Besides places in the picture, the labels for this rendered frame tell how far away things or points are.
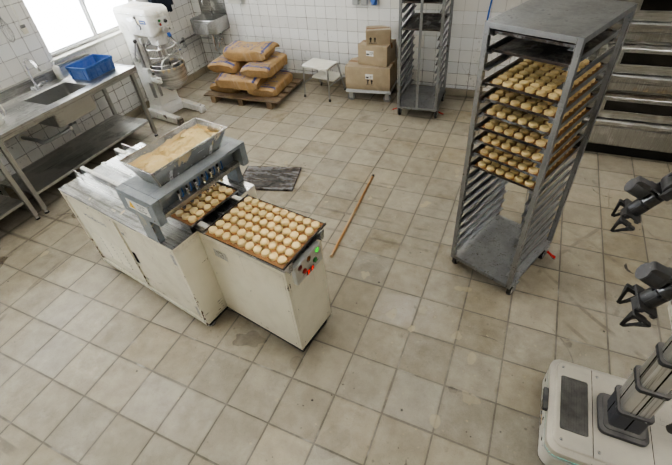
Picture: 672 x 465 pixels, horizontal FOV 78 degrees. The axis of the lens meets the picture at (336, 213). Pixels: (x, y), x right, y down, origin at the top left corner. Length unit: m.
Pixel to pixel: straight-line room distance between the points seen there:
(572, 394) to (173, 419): 2.26
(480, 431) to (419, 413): 0.34
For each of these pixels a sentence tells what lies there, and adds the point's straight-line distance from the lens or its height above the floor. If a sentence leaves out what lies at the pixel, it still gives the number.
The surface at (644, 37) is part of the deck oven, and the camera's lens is 4.60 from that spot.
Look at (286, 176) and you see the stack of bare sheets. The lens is 4.38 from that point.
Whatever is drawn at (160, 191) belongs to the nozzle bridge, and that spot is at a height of 1.18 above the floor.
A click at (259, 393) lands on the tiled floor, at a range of 2.85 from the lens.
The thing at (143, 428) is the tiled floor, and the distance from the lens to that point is 3.01.
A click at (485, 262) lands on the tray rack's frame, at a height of 0.15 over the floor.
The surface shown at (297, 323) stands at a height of 0.37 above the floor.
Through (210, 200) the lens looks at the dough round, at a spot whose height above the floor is 0.92.
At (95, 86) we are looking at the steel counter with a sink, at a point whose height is 0.88.
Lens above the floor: 2.48
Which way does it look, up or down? 40 degrees down
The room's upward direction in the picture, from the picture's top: 6 degrees counter-clockwise
